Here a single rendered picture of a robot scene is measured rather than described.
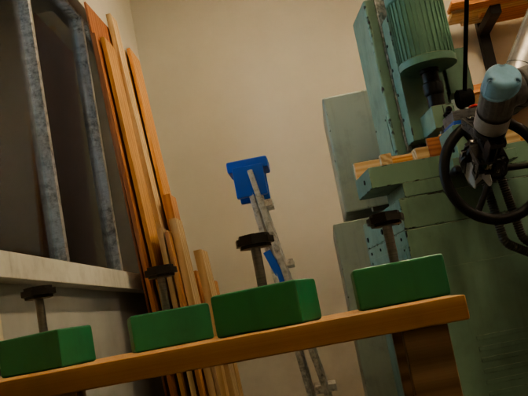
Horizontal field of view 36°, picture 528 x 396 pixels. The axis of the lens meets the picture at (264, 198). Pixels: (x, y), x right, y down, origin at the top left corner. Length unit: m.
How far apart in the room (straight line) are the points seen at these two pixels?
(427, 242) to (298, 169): 2.66
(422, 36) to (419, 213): 0.55
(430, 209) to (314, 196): 2.59
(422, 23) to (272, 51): 2.61
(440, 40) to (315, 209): 2.47
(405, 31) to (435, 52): 0.11
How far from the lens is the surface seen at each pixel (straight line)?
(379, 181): 2.27
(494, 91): 1.72
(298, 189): 4.85
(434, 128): 2.48
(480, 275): 2.31
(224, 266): 4.84
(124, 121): 3.65
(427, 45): 2.50
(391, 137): 2.68
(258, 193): 3.07
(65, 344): 1.10
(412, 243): 2.27
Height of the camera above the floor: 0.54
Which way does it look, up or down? 8 degrees up
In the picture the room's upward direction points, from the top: 11 degrees counter-clockwise
